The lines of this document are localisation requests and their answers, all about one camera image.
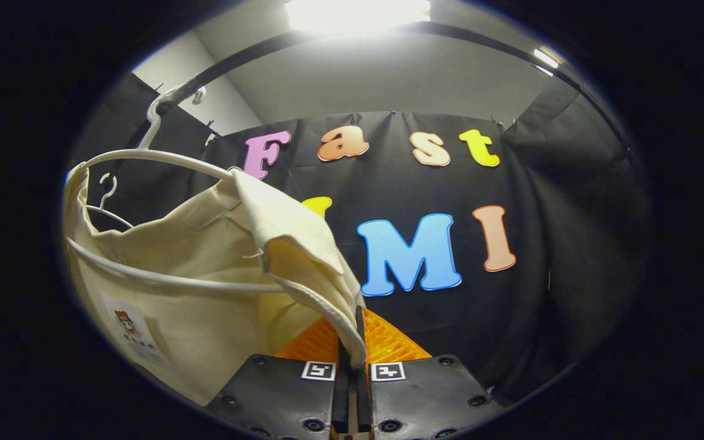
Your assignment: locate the white plastic clothes hanger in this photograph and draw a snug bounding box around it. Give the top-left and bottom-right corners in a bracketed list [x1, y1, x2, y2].
[86, 173, 137, 231]
[66, 86, 285, 294]

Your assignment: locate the large ceiling light panel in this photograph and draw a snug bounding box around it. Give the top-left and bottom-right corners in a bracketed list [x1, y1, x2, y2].
[285, 0, 432, 34]

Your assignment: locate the small ceiling light panel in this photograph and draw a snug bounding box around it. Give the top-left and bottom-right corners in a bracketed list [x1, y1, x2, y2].
[533, 48, 562, 77]

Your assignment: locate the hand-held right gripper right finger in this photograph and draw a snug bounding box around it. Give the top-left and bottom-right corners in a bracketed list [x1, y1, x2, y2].
[354, 304, 504, 440]

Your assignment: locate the black backdrop cloth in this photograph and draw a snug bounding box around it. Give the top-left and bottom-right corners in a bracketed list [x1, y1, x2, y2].
[68, 72, 655, 404]

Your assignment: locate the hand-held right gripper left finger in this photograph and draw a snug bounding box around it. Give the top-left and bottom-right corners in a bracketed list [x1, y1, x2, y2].
[205, 315, 353, 440]

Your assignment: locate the black metal clothes rack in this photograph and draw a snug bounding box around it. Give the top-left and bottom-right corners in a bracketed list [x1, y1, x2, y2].
[155, 21, 637, 178]

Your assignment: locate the cream long-sleeved shirt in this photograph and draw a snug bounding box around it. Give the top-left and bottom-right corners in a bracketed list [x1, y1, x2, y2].
[62, 162, 368, 407]

